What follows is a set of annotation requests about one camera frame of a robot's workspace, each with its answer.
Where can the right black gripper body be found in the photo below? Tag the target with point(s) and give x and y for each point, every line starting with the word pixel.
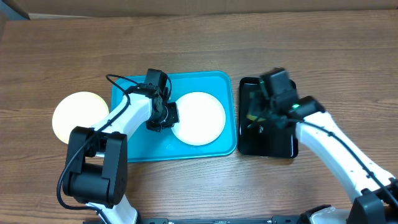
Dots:
pixel 263 105

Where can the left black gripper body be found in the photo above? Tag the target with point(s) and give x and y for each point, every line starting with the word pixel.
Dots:
pixel 169 117

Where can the white plate with stain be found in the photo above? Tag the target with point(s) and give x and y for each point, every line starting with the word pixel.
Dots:
pixel 202 119

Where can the yellow plate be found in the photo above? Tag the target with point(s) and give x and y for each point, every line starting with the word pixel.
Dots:
pixel 78 109

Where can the green yellow sponge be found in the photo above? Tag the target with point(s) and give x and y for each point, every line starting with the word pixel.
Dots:
pixel 257 105

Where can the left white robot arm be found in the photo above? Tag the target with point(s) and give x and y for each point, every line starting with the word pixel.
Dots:
pixel 95 172

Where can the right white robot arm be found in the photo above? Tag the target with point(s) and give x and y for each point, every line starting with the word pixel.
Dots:
pixel 371 189

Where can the black plastic tray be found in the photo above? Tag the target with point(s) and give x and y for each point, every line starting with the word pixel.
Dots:
pixel 263 140

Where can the teal plastic tray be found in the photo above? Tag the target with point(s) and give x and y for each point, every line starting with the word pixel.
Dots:
pixel 145 145

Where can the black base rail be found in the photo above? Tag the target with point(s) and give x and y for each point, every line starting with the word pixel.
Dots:
pixel 278 219

